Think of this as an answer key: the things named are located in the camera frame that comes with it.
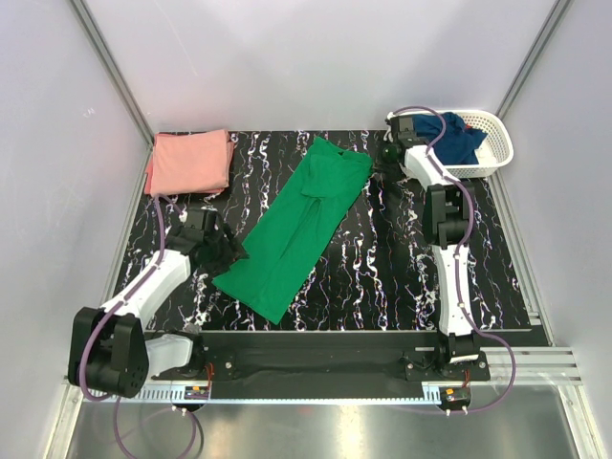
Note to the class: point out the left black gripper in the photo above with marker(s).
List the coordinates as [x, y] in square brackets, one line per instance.
[233, 251]

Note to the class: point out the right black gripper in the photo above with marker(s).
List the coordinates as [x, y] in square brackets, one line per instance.
[389, 167]

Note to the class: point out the green t shirt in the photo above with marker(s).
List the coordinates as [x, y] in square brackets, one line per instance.
[293, 233]

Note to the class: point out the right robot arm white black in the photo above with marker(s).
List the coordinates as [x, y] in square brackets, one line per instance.
[447, 225]

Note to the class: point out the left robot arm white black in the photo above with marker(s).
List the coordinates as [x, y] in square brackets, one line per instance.
[109, 352]

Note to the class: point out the blue t shirt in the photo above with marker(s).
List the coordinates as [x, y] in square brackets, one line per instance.
[456, 147]

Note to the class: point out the folded pink t shirt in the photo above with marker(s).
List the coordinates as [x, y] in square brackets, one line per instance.
[193, 163]

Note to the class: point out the white perforated plastic basket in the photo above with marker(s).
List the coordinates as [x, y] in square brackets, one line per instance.
[496, 150]

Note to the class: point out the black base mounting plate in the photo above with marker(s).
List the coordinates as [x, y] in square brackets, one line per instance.
[363, 384]

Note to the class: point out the black marble pattern mat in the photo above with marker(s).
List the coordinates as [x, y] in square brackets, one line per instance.
[377, 274]

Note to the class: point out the white slotted cable duct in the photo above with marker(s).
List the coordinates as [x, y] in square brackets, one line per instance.
[220, 393]

